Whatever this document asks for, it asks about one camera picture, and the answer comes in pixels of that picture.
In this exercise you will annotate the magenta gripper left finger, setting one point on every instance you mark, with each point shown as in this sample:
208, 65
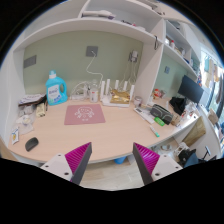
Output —
77, 160

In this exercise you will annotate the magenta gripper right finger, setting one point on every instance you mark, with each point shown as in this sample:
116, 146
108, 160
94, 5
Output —
146, 160

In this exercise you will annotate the pink mouse pad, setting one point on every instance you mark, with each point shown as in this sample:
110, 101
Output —
84, 114

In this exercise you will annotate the black computer mouse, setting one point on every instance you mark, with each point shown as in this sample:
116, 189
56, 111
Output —
31, 143

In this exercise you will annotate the black computer monitor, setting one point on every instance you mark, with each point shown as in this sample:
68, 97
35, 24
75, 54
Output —
190, 90

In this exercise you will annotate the green marker pen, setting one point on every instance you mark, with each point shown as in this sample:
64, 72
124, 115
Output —
154, 131

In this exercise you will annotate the green small box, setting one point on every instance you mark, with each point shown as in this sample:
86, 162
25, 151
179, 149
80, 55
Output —
159, 121

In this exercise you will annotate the white remote control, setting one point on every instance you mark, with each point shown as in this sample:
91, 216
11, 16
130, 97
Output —
145, 115

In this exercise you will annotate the dark pencil case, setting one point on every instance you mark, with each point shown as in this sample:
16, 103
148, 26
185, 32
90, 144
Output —
162, 113

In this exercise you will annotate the white power strip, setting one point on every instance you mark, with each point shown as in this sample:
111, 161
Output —
77, 97

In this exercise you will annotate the black bag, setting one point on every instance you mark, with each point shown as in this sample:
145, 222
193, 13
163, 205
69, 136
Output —
178, 104

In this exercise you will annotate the clear plastic bag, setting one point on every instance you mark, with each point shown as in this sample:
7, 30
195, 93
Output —
25, 124

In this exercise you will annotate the white cylindrical jar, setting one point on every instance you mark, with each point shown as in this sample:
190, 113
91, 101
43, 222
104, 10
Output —
94, 95

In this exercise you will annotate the small yellow packet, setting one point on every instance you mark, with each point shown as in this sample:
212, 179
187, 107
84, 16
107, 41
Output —
15, 135

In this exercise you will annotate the blue detergent bottle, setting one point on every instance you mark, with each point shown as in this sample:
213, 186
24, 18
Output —
56, 89

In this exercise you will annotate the gold foil bag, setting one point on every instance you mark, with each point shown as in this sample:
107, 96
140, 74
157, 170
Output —
119, 97

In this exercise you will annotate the stack of papers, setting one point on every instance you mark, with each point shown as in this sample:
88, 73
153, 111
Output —
31, 99

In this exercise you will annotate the white shelf unit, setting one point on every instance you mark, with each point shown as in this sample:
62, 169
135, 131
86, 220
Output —
60, 36

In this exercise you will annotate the grey wall socket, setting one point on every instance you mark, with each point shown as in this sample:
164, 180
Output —
91, 51

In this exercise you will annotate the grey wall plate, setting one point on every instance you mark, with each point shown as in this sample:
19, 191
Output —
30, 61

